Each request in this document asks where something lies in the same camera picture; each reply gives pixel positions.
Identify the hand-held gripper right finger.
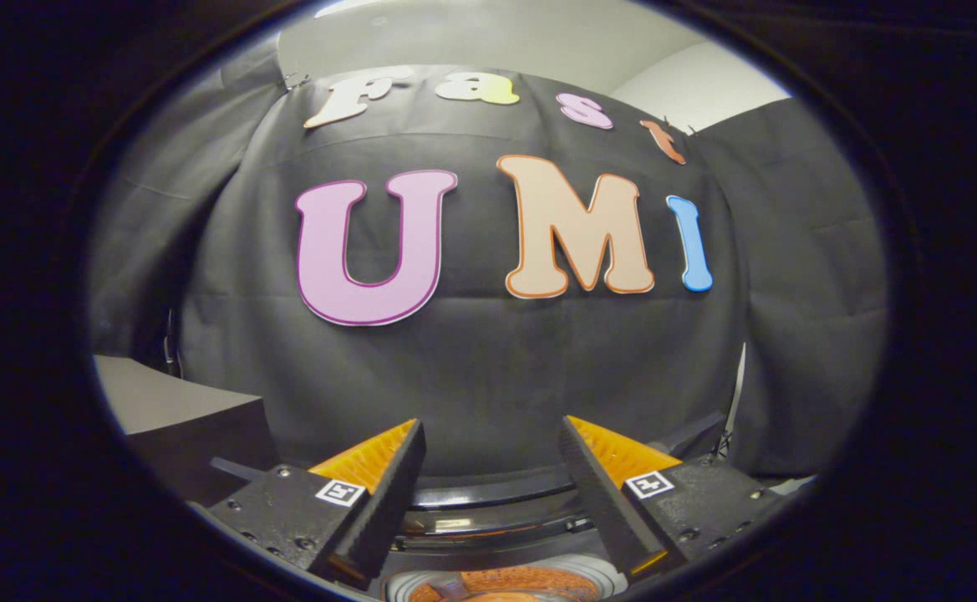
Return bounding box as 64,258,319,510
557,416,786,584

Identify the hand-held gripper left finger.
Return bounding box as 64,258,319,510
190,420,429,591

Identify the orange cloth garment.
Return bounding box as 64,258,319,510
409,567,602,602

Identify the black backdrop cloth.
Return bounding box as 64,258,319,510
87,33,888,494

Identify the white cabinet with dark frame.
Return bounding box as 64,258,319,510
94,355,280,507

